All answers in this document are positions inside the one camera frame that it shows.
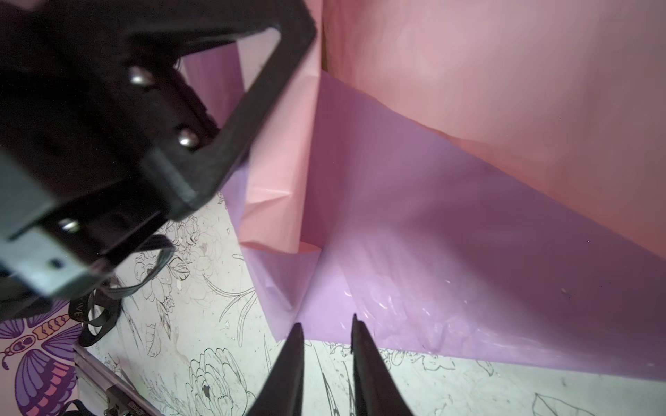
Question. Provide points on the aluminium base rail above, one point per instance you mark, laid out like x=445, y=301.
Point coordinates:
x=103, y=392

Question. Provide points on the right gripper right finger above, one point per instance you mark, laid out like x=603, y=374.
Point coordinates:
x=375, y=392

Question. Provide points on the black printed ribbon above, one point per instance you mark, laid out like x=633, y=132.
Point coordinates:
x=99, y=310

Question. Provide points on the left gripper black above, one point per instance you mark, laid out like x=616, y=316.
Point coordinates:
x=103, y=140

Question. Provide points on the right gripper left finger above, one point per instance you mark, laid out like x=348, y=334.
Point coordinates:
x=282, y=394

